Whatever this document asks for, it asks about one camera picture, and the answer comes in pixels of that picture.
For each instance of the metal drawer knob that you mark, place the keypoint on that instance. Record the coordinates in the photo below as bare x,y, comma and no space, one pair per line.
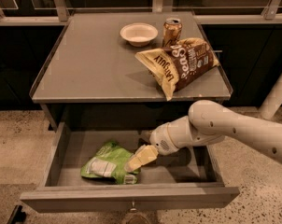
133,208

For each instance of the brown yellow snack bag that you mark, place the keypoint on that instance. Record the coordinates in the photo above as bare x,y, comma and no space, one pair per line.
174,68

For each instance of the white rounded gripper body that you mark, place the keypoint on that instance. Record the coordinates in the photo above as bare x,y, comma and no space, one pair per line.
161,141

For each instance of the metal railing frame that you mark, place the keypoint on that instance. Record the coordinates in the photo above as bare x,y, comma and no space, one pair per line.
205,11

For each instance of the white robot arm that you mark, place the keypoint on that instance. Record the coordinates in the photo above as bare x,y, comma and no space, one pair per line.
206,123

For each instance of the grey open top drawer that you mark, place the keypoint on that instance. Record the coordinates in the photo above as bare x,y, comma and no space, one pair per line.
187,179

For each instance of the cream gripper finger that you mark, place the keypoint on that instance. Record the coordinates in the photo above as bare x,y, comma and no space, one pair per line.
144,155
145,135

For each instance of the gold soda can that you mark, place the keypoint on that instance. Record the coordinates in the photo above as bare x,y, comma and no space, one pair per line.
171,31

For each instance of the white paper bowl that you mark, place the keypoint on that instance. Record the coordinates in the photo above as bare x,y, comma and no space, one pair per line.
138,34

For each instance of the green rice chip bag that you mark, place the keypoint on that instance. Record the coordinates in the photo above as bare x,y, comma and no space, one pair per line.
108,162

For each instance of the grey cabinet counter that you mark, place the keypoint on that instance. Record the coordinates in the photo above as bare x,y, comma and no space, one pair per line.
93,66

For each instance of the black object on floor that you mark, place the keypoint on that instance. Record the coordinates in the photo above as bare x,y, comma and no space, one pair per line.
17,215

